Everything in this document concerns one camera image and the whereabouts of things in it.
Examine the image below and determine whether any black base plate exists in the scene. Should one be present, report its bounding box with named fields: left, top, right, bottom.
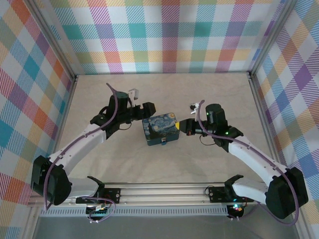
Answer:
left=208, top=186, right=250, bottom=203
left=76, top=188, right=122, bottom=205

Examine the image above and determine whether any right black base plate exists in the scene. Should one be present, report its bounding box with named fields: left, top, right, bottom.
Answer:
left=208, top=186, right=250, bottom=203

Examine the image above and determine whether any base controller board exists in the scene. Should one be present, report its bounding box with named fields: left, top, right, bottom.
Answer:
left=85, top=204, right=111, bottom=215
left=228, top=203, right=244, bottom=218

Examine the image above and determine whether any aluminium frame post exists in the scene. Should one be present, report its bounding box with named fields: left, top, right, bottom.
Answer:
left=248, top=0, right=294, bottom=78
left=29, top=0, right=78, bottom=81

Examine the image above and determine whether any left base controller board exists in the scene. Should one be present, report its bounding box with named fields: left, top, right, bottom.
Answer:
left=85, top=204, right=111, bottom=215

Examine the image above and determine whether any right aluminium frame post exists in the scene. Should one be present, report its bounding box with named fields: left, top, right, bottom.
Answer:
left=248, top=0, right=294, bottom=78

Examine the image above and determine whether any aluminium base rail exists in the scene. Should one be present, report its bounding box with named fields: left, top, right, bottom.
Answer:
left=27, top=182, right=261, bottom=208

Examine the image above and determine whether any right base controller board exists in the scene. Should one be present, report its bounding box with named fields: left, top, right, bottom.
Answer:
left=228, top=203, right=244, bottom=218

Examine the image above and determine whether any aluminium side rail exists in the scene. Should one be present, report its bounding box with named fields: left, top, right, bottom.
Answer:
left=248, top=71, right=289, bottom=170
left=26, top=74, right=78, bottom=208

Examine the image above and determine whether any left aluminium frame post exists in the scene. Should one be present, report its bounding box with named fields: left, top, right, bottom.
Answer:
left=29, top=0, right=78, bottom=81

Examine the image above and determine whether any left aluminium side rail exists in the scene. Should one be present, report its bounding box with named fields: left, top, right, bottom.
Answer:
left=26, top=74, right=78, bottom=208

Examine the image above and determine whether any right aluminium side rail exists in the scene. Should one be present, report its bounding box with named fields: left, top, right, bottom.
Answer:
left=248, top=71, right=289, bottom=170

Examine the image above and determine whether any white slotted cable duct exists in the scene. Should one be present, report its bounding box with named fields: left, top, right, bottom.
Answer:
left=39, top=208, right=229, bottom=216

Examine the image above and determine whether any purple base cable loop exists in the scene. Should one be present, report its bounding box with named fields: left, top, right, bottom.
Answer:
left=86, top=195, right=117, bottom=224

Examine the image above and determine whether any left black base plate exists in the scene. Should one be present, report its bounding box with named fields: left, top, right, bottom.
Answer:
left=76, top=188, right=122, bottom=205

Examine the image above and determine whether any starry night tin box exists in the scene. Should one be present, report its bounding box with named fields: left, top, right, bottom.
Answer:
left=141, top=112, right=181, bottom=147

